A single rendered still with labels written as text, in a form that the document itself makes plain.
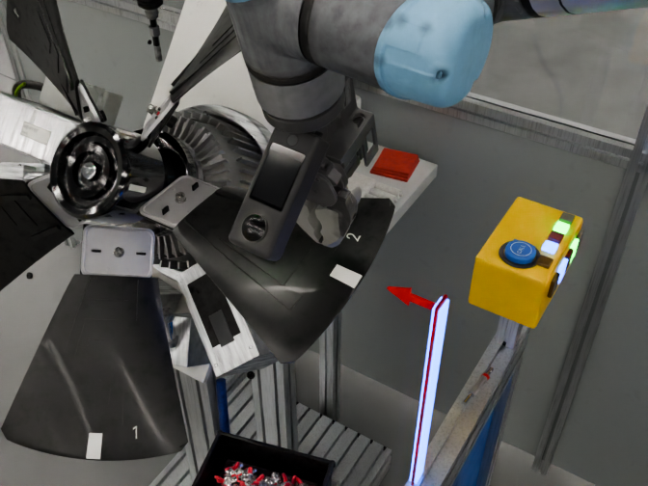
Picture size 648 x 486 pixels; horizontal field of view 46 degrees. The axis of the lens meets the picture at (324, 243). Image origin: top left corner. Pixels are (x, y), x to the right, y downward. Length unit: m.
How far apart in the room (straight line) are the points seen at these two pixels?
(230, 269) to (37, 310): 1.79
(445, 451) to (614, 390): 0.80
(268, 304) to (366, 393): 1.42
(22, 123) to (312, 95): 0.75
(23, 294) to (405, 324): 1.31
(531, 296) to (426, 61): 0.60
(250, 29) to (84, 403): 0.59
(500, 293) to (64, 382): 0.58
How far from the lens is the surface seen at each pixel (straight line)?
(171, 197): 0.95
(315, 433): 2.04
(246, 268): 0.85
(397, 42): 0.49
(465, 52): 0.50
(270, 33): 0.55
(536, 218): 1.12
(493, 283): 1.05
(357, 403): 2.20
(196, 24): 1.26
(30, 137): 1.26
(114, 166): 0.94
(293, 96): 0.60
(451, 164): 1.60
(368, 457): 2.00
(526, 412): 1.99
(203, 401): 1.44
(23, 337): 2.53
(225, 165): 1.04
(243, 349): 1.00
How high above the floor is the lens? 1.75
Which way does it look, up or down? 41 degrees down
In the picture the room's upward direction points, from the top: straight up
